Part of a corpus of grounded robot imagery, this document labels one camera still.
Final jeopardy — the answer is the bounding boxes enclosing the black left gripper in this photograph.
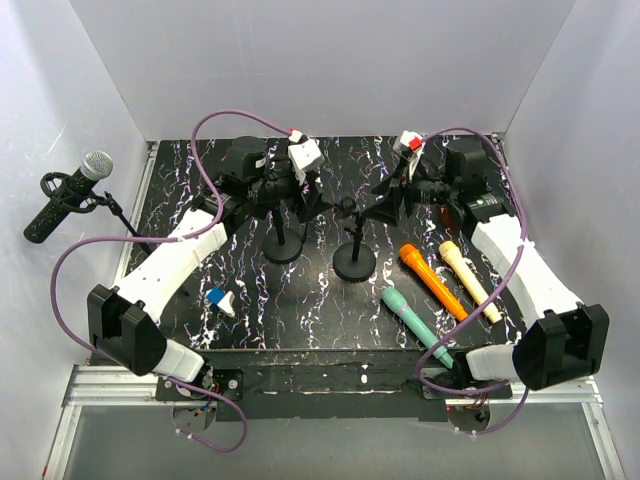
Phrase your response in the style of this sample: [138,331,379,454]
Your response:
[249,163,334,221]

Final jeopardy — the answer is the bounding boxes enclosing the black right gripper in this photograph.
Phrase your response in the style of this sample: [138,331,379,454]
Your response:
[361,155,458,227]

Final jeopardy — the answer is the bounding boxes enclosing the black round-base stand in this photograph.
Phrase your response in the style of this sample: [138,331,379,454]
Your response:
[332,197,376,283]
[262,202,303,264]

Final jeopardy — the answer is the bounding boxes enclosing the orange microphone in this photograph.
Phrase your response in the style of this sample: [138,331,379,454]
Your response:
[399,244,468,322]

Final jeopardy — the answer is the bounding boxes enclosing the cream wooden microphone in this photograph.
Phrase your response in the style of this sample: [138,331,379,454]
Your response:
[439,241,489,305]

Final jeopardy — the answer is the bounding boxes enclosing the mint green toy microphone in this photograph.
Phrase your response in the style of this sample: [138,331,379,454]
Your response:
[381,287,439,349]

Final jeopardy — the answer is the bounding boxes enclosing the black shock-mount tripod stand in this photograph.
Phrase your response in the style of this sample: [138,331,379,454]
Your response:
[40,171,151,256]

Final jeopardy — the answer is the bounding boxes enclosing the silver-headed black microphone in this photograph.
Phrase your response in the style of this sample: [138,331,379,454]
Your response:
[23,151,113,244]

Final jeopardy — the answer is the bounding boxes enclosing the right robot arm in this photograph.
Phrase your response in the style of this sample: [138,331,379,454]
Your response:
[373,131,609,398]

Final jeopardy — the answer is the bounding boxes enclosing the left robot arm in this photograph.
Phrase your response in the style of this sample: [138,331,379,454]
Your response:
[87,131,332,400]

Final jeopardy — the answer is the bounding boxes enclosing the brown wooden metronome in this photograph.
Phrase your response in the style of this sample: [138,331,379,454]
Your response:
[440,205,464,230]

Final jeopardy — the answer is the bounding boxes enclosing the blue and white toy block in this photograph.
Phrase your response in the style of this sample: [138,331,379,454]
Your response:
[206,288,235,318]

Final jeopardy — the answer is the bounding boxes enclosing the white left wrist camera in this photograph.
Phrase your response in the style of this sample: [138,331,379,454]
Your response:
[287,129,324,185]

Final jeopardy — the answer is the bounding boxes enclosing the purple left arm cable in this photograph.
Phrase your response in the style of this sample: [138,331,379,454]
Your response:
[49,109,301,454]

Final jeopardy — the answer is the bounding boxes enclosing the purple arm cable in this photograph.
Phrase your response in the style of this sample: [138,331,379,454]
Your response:
[414,126,531,436]
[49,109,301,454]

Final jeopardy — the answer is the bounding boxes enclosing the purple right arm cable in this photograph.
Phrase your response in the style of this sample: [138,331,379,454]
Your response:
[414,126,531,436]

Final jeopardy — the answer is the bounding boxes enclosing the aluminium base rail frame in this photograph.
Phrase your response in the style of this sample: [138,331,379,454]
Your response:
[42,132,626,480]

